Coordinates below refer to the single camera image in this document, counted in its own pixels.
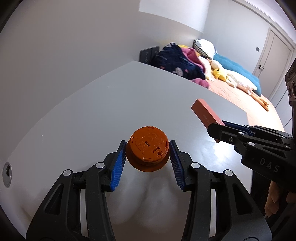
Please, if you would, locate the reddish brown block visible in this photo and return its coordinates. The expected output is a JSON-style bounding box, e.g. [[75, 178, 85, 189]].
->
[[191, 98, 225, 129]]

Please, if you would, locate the orange plastic cap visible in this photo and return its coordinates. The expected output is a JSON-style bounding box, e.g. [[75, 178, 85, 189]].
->
[[126, 126, 170, 172]]

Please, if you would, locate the person's right hand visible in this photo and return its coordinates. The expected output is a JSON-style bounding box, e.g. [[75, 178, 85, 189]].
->
[[264, 181, 280, 217]]

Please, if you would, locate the bed with orange sheet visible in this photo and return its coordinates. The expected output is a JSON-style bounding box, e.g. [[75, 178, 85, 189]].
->
[[207, 77, 284, 132]]

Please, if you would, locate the white goose plush toy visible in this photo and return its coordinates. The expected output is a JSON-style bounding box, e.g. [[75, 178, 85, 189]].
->
[[207, 58, 269, 111]]

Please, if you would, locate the yellow duck plush toy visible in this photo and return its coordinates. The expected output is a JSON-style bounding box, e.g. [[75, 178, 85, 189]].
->
[[212, 68, 228, 81]]

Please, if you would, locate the teal long pillow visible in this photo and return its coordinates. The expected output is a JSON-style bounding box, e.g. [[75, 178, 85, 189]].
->
[[213, 53, 261, 96]]

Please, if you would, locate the pile of pink blue clothes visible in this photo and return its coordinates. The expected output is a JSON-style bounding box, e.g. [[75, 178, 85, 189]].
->
[[150, 43, 209, 89]]

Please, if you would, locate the grey room door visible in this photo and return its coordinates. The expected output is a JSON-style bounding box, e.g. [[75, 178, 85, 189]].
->
[[253, 28, 294, 99]]

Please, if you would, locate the patterned checkered pillow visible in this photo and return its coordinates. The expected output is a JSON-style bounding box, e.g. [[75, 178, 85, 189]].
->
[[193, 39, 216, 60]]

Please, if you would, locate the cabinet cable hole grommet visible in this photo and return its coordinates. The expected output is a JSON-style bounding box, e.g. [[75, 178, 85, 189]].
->
[[2, 162, 12, 188]]

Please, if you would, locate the black wall socket panel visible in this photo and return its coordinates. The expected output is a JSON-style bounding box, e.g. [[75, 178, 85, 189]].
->
[[139, 46, 159, 64]]

